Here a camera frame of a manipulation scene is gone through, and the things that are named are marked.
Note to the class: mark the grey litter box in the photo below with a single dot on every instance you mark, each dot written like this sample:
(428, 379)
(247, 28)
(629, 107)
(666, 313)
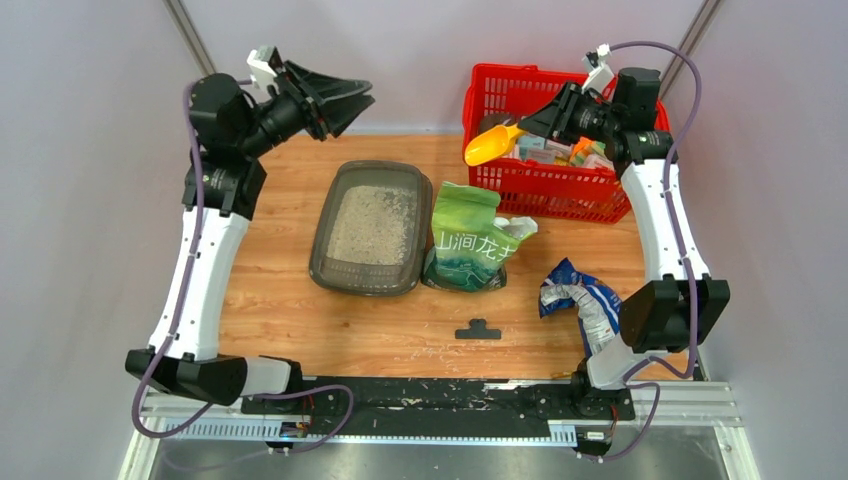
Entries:
(372, 232)

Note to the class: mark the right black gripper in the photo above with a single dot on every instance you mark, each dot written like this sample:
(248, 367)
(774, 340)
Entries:
(555, 119)

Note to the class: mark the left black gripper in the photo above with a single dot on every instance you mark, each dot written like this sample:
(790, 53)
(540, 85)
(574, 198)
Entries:
(327, 104)

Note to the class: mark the blue crumpled bag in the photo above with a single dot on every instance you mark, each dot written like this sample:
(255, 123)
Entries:
(597, 304)

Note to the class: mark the aluminium rail frame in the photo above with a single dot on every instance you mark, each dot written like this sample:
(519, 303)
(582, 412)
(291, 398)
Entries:
(670, 407)

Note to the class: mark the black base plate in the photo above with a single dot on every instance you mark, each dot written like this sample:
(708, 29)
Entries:
(444, 407)

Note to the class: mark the green litter bag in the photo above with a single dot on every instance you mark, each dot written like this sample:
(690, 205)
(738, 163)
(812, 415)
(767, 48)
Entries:
(471, 243)

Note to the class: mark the yellow plastic scoop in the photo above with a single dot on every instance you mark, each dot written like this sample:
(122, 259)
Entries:
(495, 143)

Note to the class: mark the black bag clip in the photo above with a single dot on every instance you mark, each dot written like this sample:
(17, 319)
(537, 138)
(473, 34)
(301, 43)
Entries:
(477, 329)

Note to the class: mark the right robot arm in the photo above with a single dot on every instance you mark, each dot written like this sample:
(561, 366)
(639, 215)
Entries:
(680, 301)

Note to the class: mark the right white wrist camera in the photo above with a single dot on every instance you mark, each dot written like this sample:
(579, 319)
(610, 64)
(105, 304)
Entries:
(600, 74)

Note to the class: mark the brown round item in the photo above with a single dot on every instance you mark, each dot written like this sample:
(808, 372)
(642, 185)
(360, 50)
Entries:
(492, 120)

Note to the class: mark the orange box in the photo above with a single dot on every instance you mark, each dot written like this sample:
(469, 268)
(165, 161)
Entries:
(585, 153)

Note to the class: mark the red shopping basket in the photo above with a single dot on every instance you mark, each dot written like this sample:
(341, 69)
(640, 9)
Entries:
(503, 86)

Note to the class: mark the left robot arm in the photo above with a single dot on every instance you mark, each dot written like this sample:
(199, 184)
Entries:
(229, 132)

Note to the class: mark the pink grey box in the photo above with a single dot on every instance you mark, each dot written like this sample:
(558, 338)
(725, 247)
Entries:
(545, 156)

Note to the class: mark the teal small box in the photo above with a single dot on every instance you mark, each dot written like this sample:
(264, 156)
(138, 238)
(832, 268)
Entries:
(528, 141)

